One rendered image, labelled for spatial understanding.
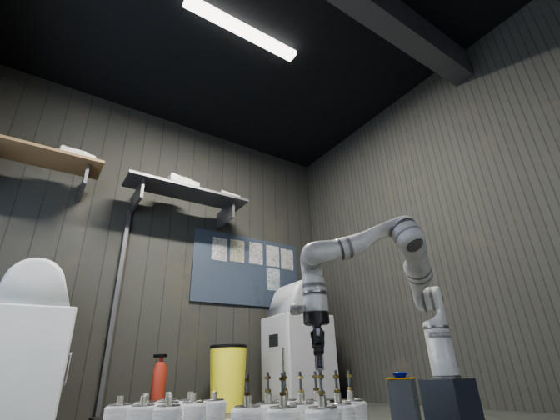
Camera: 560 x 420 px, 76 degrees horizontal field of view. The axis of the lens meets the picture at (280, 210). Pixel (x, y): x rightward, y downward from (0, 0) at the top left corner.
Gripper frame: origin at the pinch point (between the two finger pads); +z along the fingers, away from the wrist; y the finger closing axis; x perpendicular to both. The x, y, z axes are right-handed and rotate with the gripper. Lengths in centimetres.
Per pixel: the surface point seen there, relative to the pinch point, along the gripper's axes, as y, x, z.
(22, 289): 150, 216, -62
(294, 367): 295, 17, -3
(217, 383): 274, 93, 10
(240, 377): 280, 71, 5
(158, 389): 250, 141, 12
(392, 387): 8.1, -20.4, 6.2
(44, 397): 164, 190, 13
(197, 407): 30, 42, 12
